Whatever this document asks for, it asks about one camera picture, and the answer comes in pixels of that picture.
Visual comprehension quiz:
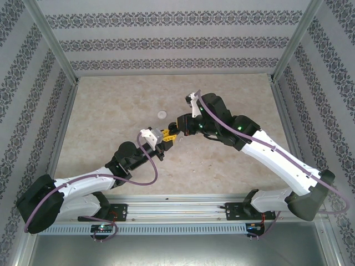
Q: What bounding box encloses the aluminium frame post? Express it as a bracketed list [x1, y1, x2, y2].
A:
[272, 0, 324, 83]
[27, 0, 80, 84]

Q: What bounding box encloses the aluminium side rail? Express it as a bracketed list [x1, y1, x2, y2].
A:
[270, 79, 327, 207]
[45, 83, 80, 181]

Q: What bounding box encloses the grey metal sheet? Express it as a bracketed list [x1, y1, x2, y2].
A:
[16, 234, 342, 266]

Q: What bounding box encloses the slotted grey cable duct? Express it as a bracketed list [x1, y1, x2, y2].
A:
[47, 221, 250, 236]

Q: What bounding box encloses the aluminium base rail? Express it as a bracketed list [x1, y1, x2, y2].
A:
[106, 193, 327, 222]

